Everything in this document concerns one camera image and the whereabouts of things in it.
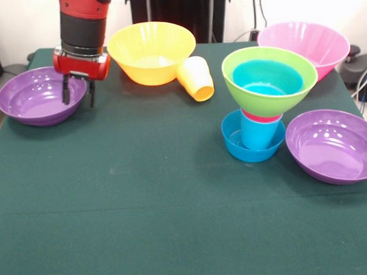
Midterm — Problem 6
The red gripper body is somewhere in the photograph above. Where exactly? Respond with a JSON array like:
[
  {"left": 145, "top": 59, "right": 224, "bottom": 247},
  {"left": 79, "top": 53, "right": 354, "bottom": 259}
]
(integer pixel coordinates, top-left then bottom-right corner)
[{"left": 52, "top": 43, "right": 112, "bottom": 83}]

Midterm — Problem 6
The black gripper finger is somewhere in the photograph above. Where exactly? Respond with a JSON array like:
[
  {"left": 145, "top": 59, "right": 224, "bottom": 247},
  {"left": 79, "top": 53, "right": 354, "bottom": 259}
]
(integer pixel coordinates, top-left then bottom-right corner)
[
  {"left": 85, "top": 79, "right": 96, "bottom": 109},
  {"left": 60, "top": 74, "right": 72, "bottom": 106}
]

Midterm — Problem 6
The purple bowl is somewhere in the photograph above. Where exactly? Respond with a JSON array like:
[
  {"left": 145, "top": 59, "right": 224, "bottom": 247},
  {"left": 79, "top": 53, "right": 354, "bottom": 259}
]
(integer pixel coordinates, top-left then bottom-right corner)
[
  {"left": 0, "top": 65, "right": 89, "bottom": 129},
  {"left": 284, "top": 107, "right": 367, "bottom": 188}
]

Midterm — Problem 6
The orange bowl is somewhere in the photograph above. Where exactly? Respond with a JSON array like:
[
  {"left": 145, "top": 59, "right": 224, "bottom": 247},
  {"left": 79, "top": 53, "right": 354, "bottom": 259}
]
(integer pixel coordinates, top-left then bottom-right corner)
[{"left": 105, "top": 19, "right": 198, "bottom": 87}]

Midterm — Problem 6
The orange cup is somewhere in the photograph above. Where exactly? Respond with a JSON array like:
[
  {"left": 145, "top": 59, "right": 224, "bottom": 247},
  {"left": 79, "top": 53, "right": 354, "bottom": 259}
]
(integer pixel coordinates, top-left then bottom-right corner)
[{"left": 177, "top": 55, "right": 215, "bottom": 103}]

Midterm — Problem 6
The blue bowl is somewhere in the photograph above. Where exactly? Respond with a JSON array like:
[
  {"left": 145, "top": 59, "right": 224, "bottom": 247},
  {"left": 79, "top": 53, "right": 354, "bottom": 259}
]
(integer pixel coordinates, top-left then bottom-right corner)
[
  {"left": 221, "top": 107, "right": 287, "bottom": 165},
  {"left": 231, "top": 57, "right": 306, "bottom": 98}
]

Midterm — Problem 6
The red cup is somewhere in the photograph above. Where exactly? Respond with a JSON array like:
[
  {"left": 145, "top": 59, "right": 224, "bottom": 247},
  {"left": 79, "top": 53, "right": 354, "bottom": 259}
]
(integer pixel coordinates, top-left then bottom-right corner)
[{"left": 241, "top": 107, "right": 284, "bottom": 125}]

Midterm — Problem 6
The blue cup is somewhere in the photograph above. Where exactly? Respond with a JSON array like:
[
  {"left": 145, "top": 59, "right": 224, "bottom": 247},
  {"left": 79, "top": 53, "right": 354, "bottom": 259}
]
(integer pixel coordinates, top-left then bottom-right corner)
[{"left": 240, "top": 113, "right": 284, "bottom": 151}]

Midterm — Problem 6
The green bowl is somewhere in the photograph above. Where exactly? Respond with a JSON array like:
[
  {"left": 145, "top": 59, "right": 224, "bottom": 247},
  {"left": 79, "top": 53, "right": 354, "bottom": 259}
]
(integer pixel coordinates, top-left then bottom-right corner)
[{"left": 221, "top": 44, "right": 319, "bottom": 119}]

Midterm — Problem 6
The pink bowl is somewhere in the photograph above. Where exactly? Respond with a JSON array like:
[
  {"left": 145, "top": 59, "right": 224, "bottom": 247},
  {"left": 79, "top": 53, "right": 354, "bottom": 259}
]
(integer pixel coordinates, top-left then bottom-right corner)
[{"left": 256, "top": 19, "right": 352, "bottom": 85}]

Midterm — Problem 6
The dark green tablecloth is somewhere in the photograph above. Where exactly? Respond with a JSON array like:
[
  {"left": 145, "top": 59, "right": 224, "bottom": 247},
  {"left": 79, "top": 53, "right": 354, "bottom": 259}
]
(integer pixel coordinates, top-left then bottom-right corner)
[{"left": 0, "top": 36, "right": 367, "bottom": 275}]

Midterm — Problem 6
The black knobbed device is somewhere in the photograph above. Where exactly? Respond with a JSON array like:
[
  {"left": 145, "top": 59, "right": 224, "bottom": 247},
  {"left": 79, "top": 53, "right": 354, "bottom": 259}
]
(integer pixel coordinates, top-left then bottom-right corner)
[{"left": 339, "top": 43, "right": 367, "bottom": 89}]

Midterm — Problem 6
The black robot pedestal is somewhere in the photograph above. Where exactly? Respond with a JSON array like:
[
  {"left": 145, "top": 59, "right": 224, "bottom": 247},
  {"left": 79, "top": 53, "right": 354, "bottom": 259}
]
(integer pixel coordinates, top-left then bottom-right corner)
[{"left": 124, "top": 0, "right": 232, "bottom": 46}]

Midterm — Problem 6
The black wall cable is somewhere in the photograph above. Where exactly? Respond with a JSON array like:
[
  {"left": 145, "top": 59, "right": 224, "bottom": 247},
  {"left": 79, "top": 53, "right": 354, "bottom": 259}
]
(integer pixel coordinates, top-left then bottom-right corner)
[{"left": 259, "top": 0, "right": 270, "bottom": 31}]

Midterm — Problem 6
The grey cable bundle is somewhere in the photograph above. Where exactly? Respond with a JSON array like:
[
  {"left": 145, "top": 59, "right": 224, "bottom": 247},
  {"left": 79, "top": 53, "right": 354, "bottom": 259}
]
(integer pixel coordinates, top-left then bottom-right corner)
[{"left": 349, "top": 63, "right": 367, "bottom": 129}]

